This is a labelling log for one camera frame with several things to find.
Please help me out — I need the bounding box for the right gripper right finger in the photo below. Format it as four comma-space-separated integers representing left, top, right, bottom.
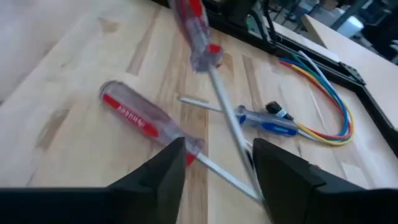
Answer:
252, 138, 398, 224

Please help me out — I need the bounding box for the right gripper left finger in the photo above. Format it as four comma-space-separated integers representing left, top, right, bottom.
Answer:
0, 136, 187, 224

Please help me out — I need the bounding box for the small blue clear screwdriver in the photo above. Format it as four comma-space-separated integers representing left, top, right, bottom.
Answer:
178, 95, 301, 138

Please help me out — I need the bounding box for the large red clear screwdriver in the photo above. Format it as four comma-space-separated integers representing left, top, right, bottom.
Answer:
98, 80, 261, 202

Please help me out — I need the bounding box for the small red clear screwdriver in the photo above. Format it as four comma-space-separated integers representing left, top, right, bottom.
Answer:
167, 0, 265, 203

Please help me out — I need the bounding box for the beige wooden desk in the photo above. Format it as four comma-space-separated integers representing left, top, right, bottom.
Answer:
301, 14, 398, 131

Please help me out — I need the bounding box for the coloured wire bundle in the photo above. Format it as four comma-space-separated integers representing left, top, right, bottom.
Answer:
266, 49, 355, 147

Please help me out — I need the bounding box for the black aluminium table frame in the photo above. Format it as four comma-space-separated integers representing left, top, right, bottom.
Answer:
149, 0, 398, 156

